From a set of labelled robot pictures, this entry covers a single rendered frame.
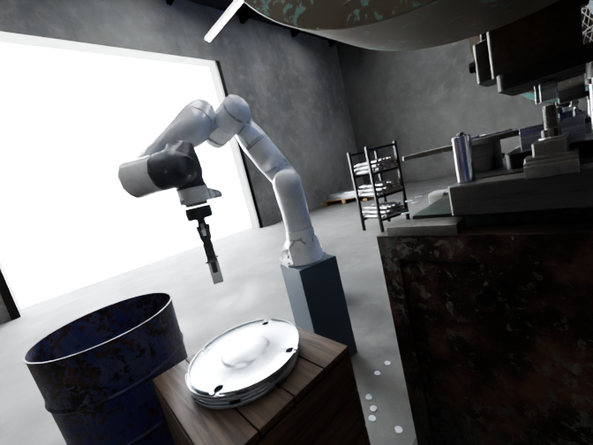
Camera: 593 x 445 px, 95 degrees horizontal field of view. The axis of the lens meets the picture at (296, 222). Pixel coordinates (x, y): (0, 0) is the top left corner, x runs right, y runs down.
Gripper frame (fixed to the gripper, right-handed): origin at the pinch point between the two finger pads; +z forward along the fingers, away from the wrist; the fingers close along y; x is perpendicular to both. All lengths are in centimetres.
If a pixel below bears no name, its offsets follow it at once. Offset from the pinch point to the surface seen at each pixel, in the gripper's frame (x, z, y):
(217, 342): -4.8, 19.4, 4.9
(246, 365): 1.6, 19.5, 21.8
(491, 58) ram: 63, -35, 43
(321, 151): 316, -86, -581
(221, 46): 108, -308, -480
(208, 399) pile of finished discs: -7.8, 20.7, 25.8
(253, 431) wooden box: -0.1, 23.3, 36.4
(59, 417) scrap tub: -51, 28, -5
